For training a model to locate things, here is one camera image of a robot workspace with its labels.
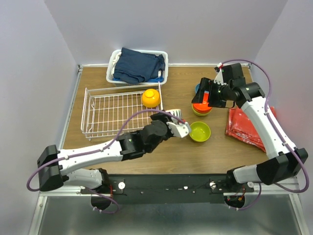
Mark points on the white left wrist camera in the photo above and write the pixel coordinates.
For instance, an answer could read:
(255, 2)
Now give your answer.
(180, 130)

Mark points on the white wire dish rack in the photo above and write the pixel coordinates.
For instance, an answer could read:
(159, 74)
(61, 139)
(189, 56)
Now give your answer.
(106, 110)

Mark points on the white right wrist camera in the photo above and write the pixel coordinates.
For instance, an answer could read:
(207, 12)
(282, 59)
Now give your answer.
(219, 76)

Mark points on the yellow orange bowl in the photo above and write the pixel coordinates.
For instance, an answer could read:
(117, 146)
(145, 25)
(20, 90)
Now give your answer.
(151, 98)

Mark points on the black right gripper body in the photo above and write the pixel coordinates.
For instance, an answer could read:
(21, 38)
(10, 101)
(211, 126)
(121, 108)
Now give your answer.
(220, 94)

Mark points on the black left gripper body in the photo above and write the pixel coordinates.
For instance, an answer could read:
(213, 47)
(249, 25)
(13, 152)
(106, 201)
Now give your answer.
(164, 117)

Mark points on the dark blue folded cloth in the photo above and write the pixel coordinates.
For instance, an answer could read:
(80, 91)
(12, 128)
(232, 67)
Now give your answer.
(134, 67)

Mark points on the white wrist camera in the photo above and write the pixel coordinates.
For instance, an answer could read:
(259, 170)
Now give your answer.
(180, 130)
(219, 76)

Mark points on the lime green bowl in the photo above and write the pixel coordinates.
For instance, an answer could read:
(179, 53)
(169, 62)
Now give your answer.
(200, 114)

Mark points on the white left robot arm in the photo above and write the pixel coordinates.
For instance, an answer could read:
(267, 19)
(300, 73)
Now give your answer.
(68, 166)

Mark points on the white black striped bowl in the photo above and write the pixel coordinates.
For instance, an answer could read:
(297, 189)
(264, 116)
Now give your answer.
(175, 112)

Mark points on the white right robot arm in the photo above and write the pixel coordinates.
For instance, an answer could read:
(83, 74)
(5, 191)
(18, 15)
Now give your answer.
(285, 159)

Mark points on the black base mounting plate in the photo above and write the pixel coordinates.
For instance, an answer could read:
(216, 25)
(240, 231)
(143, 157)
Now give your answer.
(158, 197)

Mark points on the bright blue cloth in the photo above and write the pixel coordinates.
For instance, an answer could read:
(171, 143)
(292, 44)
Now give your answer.
(153, 80)

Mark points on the red orange bowl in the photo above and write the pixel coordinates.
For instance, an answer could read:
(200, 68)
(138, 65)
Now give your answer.
(195, 109)
(205, 99)

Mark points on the aluminium frame rail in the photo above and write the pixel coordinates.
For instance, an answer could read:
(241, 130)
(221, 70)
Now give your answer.
(281, 188)

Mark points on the red plastic bag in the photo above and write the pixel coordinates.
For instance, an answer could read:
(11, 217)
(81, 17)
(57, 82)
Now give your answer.
(240, 127)

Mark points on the blue bowl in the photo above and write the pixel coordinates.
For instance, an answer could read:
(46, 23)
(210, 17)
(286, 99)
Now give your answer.
(197, 88)

